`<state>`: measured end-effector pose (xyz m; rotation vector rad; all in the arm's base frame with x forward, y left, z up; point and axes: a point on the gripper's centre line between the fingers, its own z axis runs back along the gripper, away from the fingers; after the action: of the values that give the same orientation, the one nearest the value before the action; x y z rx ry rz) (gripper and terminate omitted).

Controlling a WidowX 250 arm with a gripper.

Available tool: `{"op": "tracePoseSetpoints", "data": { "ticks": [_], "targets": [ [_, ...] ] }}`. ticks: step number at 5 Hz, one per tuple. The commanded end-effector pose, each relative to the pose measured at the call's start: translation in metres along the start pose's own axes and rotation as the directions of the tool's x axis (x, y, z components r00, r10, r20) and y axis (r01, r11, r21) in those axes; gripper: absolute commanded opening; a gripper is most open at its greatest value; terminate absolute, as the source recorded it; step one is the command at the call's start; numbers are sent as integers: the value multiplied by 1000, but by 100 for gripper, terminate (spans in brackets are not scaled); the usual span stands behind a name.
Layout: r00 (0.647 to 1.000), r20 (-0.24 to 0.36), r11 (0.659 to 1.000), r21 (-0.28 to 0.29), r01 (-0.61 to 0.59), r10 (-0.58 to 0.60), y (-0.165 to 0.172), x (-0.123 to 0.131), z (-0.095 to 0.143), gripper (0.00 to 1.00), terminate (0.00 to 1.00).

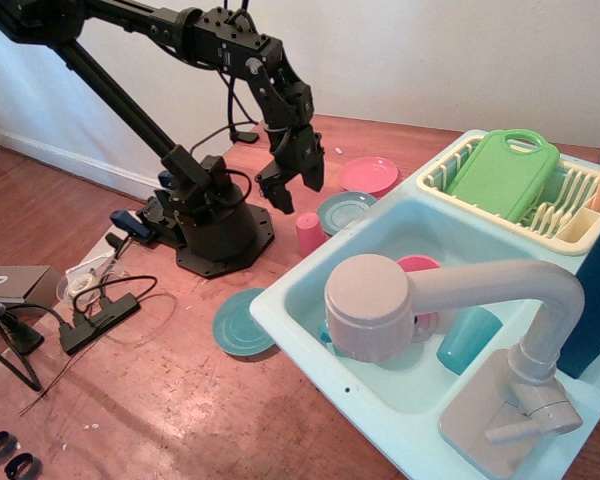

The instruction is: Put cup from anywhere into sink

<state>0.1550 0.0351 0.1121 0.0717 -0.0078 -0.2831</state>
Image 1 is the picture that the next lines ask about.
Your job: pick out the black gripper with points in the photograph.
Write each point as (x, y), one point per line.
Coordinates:
(286, 103)

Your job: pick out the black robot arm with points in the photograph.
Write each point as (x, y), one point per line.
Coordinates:
(198, 210)

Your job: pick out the teal plate near sink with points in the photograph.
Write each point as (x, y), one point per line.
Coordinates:
(339, 210)

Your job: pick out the pink plastic cup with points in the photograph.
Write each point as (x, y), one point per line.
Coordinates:
(309, 233)

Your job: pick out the teal cup in sink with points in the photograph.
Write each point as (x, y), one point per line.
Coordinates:
(471, 331)

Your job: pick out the light blue toy sink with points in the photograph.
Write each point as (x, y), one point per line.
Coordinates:
(396, 405)

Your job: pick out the pink plastic plate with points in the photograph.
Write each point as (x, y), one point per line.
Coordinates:
(372, 175)

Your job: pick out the teal plate front left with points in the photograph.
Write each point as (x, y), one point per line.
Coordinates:
(234, 329)

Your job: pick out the blue clamp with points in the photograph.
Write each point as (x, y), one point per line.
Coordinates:
(124, 220)

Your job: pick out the green cutting board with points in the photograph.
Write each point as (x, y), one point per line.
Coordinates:
(506, 172)

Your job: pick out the clear plastic bag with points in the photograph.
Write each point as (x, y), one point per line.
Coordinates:
(88, 274)

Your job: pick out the black usb hub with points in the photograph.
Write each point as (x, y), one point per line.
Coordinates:
(86, 329)

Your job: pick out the cream dish rack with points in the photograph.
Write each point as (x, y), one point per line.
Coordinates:
(565, 217)

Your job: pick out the grey cardboard box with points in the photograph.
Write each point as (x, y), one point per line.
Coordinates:
(29, 285)

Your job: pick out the black power plug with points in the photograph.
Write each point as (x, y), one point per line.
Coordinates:
(24, 337)

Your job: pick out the dark blue box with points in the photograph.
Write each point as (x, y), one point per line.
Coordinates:
(582, 347)

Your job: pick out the grey toy faucet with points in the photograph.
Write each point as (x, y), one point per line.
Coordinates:
(375, 310)

